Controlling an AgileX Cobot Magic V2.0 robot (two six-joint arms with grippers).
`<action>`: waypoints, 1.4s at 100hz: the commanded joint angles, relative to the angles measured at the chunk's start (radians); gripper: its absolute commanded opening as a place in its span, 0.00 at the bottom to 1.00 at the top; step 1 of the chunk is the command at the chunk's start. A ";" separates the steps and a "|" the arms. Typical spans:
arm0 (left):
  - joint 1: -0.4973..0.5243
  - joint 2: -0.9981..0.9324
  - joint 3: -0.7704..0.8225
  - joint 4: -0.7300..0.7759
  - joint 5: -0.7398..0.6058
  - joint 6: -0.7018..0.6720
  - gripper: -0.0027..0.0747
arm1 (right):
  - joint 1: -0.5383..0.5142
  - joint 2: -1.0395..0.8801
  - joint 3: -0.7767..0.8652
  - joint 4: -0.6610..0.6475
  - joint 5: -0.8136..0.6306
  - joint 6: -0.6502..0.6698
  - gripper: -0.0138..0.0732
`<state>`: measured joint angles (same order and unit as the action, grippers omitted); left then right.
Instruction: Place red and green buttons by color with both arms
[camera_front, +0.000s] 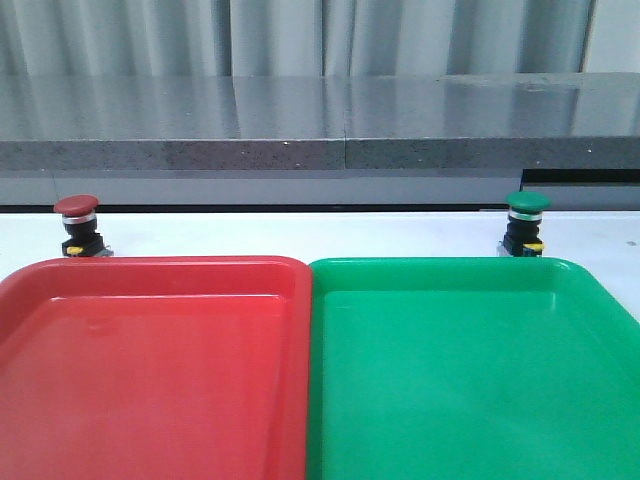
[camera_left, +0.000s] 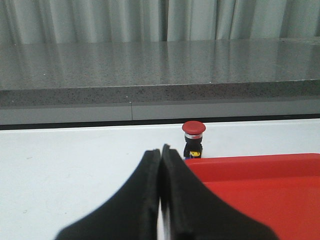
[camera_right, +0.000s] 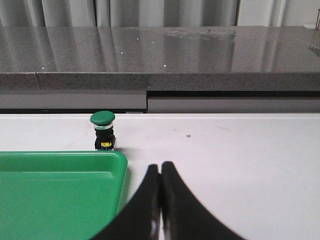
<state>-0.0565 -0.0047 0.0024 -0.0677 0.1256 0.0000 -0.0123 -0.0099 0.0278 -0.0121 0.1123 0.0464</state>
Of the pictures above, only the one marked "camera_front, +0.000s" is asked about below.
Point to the green mushroom push button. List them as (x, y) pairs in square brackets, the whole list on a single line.
[(521, 238)]

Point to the green plastic tray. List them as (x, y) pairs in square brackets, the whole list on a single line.
[(470, 368)]

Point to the red mushroom push button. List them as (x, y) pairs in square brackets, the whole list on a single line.
[(80, 222)]

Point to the grey stone countertop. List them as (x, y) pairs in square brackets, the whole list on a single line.
[(382, 142)]

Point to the white pleated curtain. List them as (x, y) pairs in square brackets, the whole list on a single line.
[(293, 38)]

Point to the red plastic tray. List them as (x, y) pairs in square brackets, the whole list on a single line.
[(155, 368)]

